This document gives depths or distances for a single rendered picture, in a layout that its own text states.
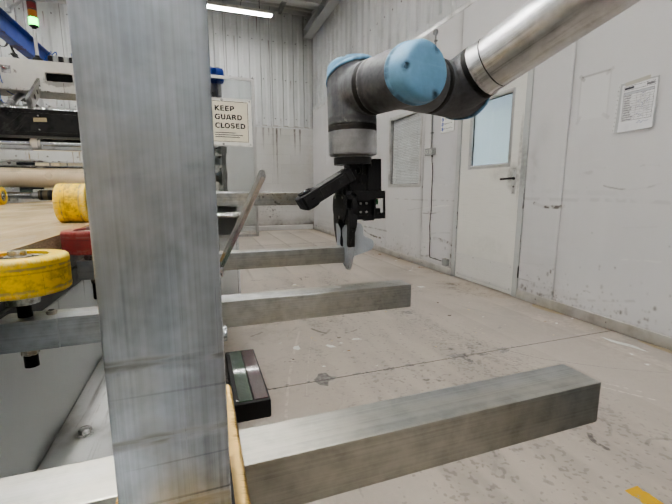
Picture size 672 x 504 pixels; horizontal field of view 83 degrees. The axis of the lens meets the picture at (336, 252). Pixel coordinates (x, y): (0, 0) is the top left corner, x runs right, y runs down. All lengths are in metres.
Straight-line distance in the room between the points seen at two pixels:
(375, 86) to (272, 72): 9.15
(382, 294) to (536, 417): 0.25
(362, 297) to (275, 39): 9.64
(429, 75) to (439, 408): 0.50
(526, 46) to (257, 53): 9.25
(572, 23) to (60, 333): 0.71
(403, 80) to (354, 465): 0.51
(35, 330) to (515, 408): 0.41
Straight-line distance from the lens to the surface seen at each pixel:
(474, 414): 0.26
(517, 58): 0.69
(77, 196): 0.92
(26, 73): 3.46
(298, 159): 9.53
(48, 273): 0.43
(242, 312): 0.44
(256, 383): 0.57
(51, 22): 10.09
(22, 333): 0.46
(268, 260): 0.69
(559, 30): 0.67
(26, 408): 0.63
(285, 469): 0.22
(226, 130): 2.94
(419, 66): 0.63
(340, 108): 0.71
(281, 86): 9.71
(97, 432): 0.70
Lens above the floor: 0.97
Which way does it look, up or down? 9 degrees down
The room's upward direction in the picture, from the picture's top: straight up
